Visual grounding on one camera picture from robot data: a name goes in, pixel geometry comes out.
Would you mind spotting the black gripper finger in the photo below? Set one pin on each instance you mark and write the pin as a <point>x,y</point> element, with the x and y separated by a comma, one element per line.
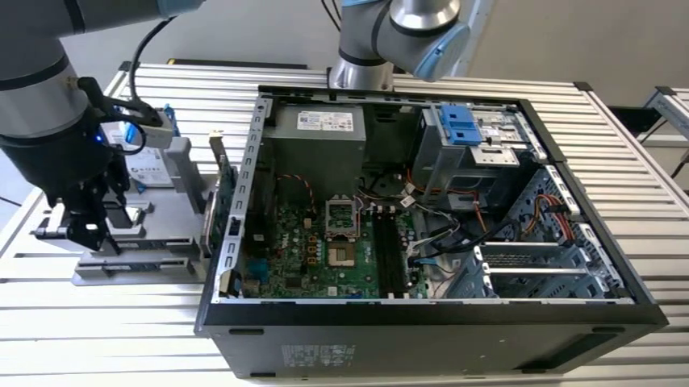
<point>91,230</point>

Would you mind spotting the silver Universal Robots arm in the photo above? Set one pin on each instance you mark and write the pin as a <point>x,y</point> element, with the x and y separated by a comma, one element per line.
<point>32,92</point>

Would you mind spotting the black RAM slot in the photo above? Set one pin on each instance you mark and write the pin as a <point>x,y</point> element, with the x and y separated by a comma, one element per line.
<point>399,252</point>
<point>379,252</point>
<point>392,252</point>
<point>386,252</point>

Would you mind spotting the grey parts rack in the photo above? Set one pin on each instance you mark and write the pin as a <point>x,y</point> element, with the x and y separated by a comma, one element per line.
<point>167,219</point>

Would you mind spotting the hard disk in blue carrier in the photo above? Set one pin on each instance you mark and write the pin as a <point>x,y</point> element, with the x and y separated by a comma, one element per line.
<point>151,171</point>

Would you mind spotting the green graphics card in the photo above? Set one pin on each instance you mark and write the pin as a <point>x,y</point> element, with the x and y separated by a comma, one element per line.
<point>222,209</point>

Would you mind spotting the blue expansion slot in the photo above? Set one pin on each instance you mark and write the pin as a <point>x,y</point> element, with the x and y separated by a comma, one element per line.
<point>258,271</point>

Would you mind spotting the black case fan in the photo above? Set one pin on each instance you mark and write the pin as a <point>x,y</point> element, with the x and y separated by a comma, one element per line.
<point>264,193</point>

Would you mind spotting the green motherboard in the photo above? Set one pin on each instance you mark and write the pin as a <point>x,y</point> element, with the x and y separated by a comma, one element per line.
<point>300,278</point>

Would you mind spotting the grey power supply unit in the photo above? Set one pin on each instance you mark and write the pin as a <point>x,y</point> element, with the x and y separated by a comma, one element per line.
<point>318,161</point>

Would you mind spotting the CPU socket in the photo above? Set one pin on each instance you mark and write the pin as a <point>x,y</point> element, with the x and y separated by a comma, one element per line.
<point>342,254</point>

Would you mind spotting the black open PC case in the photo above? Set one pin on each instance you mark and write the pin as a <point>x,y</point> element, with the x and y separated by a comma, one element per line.
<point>376,346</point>

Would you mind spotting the blue plastic drive latch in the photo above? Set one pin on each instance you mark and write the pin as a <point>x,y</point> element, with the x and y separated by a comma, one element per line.
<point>457,121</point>

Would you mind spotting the metal slat side table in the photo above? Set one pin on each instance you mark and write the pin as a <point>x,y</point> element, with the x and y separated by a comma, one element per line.
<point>667,105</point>

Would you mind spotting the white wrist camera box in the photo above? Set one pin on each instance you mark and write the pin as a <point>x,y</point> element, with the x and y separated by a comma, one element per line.
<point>156,135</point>

